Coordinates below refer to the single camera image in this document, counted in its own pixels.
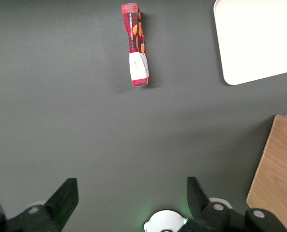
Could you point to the light wooden board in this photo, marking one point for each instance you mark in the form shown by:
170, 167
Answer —
276, 171

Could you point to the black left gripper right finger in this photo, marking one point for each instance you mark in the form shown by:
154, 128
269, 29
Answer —
206, 210

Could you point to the red plaid cookie box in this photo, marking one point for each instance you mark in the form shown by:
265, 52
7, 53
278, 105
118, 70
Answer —
136, 46

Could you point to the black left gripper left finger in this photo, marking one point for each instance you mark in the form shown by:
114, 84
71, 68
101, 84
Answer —
58, 205

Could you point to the white plastic tray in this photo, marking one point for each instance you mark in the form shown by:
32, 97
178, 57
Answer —
257, 39

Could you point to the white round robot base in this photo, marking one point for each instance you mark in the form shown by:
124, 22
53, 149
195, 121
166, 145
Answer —
164, 221

